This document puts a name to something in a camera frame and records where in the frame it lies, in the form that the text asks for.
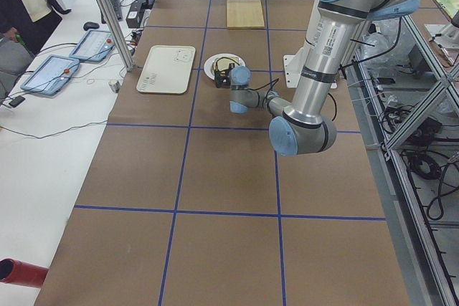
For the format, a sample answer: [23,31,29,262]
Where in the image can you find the white round plate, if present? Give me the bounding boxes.
[204,53,245,80]

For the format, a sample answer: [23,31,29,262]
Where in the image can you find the white bread slice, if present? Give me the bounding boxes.
[212,56,240,71]

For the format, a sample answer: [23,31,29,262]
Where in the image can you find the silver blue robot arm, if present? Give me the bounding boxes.
[229,0,420,156]

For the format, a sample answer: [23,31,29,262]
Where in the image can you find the cream bear tray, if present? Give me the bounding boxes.
[136,45,196,95]

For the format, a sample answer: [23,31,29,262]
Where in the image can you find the wooden cutting board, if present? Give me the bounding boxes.
[226,0,265,29]

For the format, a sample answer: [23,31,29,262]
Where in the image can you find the small metal cylinder weight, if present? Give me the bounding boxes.
[108,80,120,93]

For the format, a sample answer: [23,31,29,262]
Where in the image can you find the far blue teach pendant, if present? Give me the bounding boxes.
[69,29,115,62]

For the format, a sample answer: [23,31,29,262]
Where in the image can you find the blue teach pendant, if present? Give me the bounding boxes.
[69,29,115,62]
[20,54,80,96]

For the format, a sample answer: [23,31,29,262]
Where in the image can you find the black computer mouse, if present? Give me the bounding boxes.
[83,21,100,31]

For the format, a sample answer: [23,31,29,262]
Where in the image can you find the black keyboard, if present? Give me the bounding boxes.
[110,0,123,21]

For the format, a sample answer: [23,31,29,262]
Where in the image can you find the near blue teach pendant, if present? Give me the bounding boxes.
[20,54,80,96]

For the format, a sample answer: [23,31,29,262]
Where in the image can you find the seated person dark clothes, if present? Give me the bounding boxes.
[0,0,72,56]

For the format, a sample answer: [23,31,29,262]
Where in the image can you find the red cylinder bottle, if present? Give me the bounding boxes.
[1,258,49,288]

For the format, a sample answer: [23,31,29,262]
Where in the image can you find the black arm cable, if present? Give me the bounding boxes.
[247,78,338,122]

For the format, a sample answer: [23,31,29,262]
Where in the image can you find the aluminium frame post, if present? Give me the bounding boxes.
[96,0,135,72]

